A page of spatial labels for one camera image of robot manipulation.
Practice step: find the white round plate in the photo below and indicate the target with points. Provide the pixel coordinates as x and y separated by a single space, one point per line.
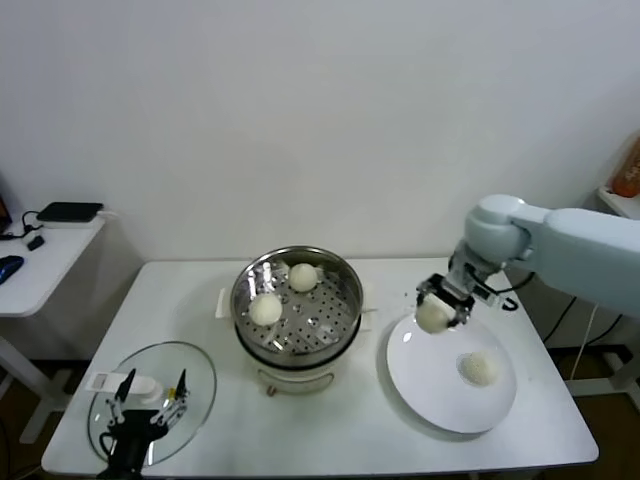
425 380

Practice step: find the white electric cooker pot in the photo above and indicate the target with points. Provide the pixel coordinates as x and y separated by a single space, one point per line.
295 380

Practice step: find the white steamed baozi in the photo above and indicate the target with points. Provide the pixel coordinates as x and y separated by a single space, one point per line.
479 369
432 317
265 309
302 277

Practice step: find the stainless steel steamer basket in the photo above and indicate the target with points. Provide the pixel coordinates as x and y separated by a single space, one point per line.
350 287

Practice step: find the flat white box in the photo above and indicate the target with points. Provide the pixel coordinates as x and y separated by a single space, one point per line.
75 225

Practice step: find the orange bottle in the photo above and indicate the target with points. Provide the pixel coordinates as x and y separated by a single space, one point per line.
627 170

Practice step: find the small black adapter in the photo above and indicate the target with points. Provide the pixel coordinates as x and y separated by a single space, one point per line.
35 243

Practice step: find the dark laptop edge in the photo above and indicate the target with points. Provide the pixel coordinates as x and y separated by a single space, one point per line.
4 205

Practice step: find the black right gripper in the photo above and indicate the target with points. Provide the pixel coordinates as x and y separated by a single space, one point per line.
460 280

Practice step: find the flat black box device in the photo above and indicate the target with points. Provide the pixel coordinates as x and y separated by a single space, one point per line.
70 211

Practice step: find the white desk with frame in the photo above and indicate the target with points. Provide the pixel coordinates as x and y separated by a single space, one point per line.
622 205

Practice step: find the white side table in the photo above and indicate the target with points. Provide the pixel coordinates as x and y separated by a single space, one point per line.
50 260

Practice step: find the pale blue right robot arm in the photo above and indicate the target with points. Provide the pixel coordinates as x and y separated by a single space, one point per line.
575 250

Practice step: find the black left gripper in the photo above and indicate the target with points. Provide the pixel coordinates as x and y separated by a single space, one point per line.
135 435

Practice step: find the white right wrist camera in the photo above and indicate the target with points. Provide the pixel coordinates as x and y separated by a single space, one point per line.
486 295

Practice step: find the blue computer mouse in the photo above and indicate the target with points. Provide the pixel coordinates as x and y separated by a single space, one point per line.
9 267

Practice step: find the round glass pot lid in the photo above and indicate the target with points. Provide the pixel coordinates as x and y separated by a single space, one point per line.
197 407

